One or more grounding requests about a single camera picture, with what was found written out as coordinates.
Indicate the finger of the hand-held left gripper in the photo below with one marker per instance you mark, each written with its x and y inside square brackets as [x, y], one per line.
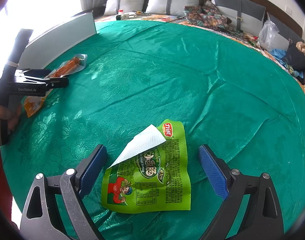
[57, 82]
[35, 73]

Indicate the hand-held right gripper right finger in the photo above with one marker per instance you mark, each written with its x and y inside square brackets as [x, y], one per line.
[213, 173]

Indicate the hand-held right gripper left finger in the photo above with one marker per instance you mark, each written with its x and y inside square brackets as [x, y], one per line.
[92, 172]

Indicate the orange snack packet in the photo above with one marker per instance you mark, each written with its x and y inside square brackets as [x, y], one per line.
[67, 67]

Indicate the green snack packet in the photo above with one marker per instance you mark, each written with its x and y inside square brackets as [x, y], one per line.
[155, 185]

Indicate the person's left hand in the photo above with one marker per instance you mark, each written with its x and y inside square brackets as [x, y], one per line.
[2, 113]

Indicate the bright window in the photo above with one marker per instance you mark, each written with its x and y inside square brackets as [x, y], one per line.
[42, 2]

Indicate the red clothing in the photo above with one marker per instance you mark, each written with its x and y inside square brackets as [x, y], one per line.
[0, 180]

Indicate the green satin tablecloth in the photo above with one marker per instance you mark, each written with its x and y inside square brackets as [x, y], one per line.
[192, 80]

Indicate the blue cloth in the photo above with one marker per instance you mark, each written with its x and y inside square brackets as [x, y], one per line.
[278, 55]

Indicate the small colourful items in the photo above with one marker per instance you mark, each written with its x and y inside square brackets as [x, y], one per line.
[252, 40]

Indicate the black bag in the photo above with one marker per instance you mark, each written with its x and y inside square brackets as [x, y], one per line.
[297, 60]

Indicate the clear plastic bag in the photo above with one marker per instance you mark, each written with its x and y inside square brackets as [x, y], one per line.
[267, 37]

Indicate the dark floral folded blanket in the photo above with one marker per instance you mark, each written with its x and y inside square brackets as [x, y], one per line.
[205, 15]

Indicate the white wall switch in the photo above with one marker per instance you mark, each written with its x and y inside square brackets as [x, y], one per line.
[289, 10]

